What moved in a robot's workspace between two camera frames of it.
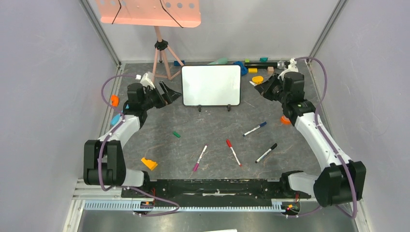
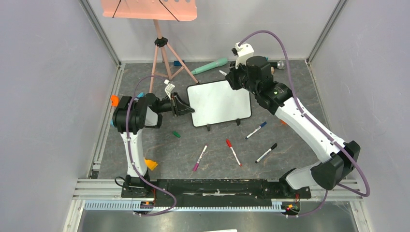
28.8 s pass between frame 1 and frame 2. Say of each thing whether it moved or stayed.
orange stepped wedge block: stayed
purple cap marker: stayed
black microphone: stayed
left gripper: moved
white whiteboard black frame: moved
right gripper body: moved
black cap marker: stayed
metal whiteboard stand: moved
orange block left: stayed
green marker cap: stayed
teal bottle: stayed
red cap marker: stayed
